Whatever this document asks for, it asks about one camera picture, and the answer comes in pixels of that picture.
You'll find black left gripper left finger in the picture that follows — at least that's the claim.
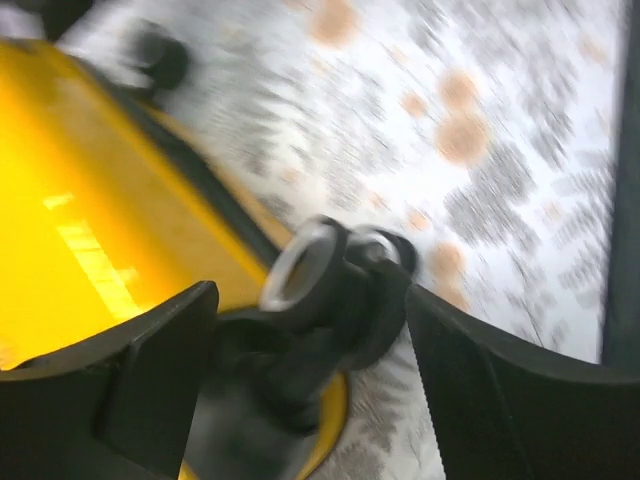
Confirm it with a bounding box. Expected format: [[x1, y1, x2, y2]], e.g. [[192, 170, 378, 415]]
[[1, 281, 218, 479]]

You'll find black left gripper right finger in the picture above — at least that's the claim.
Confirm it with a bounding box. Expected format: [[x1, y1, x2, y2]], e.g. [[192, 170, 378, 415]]
[[406, 285, 639, 479]]

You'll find yellow hard-shell suitcase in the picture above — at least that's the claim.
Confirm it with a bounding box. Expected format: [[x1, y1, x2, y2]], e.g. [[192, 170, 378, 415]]
[[0, 17, 419, 480]]

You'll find floral table cloth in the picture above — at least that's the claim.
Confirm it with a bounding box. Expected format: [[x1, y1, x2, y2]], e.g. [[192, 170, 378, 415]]
[[49, 0, 626, 480]]

